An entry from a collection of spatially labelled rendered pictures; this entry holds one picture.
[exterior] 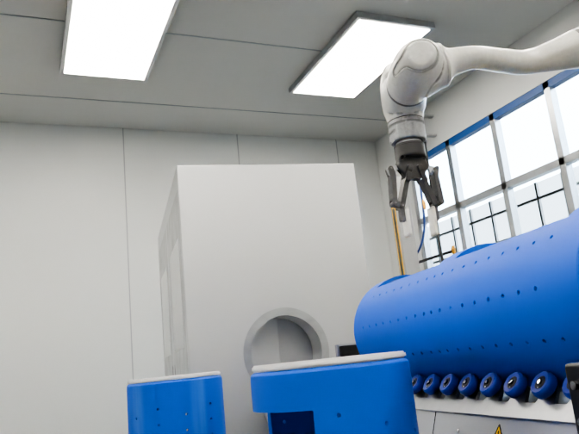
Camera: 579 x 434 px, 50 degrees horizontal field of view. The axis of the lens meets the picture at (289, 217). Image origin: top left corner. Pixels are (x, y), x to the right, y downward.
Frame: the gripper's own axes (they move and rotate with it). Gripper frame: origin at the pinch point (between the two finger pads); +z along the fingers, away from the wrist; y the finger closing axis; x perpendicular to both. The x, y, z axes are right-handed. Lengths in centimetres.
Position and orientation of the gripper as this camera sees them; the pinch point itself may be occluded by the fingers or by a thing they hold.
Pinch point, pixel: (420, 224)
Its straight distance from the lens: 152.8
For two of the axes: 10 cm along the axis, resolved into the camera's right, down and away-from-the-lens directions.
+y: -9.6, 0.3, -2.6
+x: 2.5, -2.5, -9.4
